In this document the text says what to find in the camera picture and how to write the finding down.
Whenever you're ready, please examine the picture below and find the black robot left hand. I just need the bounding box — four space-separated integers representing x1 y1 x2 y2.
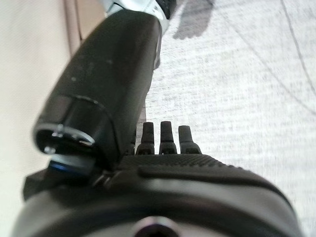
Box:
11 9 304 237

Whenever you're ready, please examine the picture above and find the bed with beige cover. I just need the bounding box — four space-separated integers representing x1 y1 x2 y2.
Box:
0 0 67 237

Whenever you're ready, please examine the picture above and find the tan bed base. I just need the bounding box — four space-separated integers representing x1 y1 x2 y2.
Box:
63 0 109 54

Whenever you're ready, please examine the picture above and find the large grey rug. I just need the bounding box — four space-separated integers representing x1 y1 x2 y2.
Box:
138 0 316 233

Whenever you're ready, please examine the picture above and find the silver robot left leg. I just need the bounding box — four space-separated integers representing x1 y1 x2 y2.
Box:
100 0 178 21

